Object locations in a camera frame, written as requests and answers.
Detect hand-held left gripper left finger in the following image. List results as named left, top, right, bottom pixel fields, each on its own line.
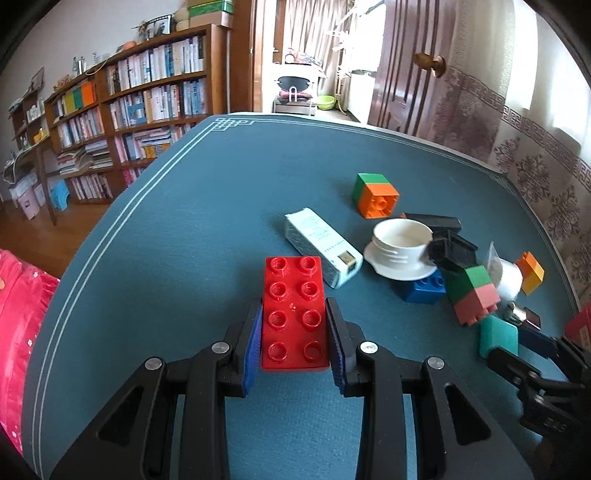
left=48, top=298, right=264, bottom=480

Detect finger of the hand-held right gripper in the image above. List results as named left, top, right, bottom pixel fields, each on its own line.
left=517, top=323, right=591, bottom=385
left=487, top=345, right=583, bottom=393

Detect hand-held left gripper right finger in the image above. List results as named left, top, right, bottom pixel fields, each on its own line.
left=325, top=298, right=536, bottom=480

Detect teal soap box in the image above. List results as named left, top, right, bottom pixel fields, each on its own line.
left=479, top=316, right=519, bottom=358

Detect red storage box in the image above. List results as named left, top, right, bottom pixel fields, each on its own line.
left=564, top=302, right=591, bottom=352

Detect red toy brick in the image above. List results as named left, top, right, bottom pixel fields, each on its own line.
left=261, top=256, right=331, bottom=372

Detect white round plastic lid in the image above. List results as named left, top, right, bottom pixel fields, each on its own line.
left=363, top=218, right=437, bottom=281

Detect orange and yellow toy brick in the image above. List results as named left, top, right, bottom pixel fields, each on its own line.
left=514, top=251, right=546, bottom=296

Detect white cotton pads packet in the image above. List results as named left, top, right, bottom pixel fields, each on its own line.
left=485, top=242, right=525, bottom=301

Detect green and pink toy brick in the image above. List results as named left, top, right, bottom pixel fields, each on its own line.
left=443, top=265, right=502, bottom=328

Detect blue toy brick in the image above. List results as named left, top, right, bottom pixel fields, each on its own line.
left=394, top=270, right=446, bottom=305

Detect white and blue patterned box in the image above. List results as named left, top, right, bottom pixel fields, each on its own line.
left=284, top=208, right=363, bottom=289

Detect black ribbed comb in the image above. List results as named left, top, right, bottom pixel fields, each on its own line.
left=426, top=229, right=478, bottom=273

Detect long black rectangular box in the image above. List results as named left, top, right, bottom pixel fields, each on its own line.
left=401, top=212, right=462, bottom=234

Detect orange and green toy brick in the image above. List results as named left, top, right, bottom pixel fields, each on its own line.
left=352, top=173, right=400, bottom=219

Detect patterned beige curtain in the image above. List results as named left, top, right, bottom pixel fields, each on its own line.
left=429, top=0, right=591, bottom=305

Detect blue plastic stool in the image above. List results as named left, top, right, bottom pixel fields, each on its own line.
left=48, top=180, right=72, bottom=211

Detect pink storage box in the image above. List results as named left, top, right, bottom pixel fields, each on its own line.
left=15, top=173, right=48, bottom=220

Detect rows of books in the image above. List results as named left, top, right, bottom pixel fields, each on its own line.
left=51, top=37, right=208, bottom=201

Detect black wok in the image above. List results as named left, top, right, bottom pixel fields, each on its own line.
left=274, top=74, right=315, bottom=92

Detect large wooden bookshelf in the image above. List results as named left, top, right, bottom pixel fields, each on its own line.
left=44, top=23, right=232, bottom=206

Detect brown wooden door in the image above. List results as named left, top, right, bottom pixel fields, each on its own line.
left=368, top=0, right=458, bottom=139

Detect white drying rack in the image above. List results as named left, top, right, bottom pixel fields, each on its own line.
left=325, top=0, right=362, bottom=112

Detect brass door knob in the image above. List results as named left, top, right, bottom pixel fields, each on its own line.
left=413, top=52, right=447, bottom=77

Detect grey balcony curtain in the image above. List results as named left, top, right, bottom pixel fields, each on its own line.
left=284, top=0, right=356, bottom=70

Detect green gift box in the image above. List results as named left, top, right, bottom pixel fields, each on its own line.
left=187, top=0, right=234, bottom=17

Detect wooden door frame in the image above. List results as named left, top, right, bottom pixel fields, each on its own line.
left=228, top=0, right=287, bottom=114

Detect picture frame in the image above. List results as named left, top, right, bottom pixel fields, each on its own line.
left=148, top=16, right=174, bottom=38

